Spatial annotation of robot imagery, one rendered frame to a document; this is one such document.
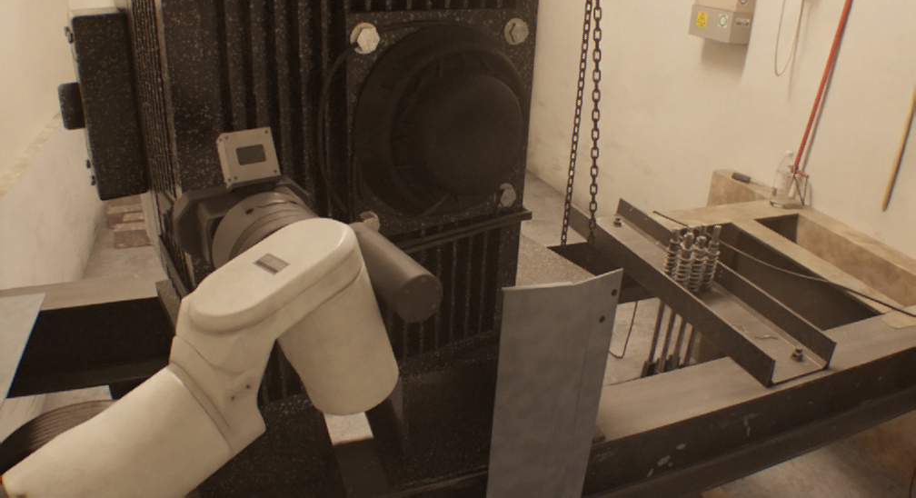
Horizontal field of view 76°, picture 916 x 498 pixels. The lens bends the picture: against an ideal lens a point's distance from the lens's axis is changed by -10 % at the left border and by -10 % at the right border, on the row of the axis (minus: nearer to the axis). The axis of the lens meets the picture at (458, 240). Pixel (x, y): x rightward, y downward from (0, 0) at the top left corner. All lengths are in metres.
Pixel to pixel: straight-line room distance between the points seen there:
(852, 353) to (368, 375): 1.44
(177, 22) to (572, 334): 0.64
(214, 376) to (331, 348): 0.08
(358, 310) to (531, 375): 0.57
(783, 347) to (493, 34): 1.08
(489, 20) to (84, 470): 0.70
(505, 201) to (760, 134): 2.02
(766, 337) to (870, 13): 1.30
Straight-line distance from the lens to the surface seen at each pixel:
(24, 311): 1.80
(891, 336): 1.88
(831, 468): 2.46
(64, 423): 1.45
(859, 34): 2.56
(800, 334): 1.66
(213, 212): 0.53
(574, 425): 1.06
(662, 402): 1.37
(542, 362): 0.93
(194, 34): 0.72
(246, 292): 0.37
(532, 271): 1.26
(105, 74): 1.01
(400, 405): 1.08
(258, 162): 0.56
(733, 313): 1.74
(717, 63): 3.04
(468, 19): 0.85
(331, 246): 0.38
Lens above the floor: 1.47
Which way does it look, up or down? 25 degrees down
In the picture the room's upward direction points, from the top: 3 degrees clockwise
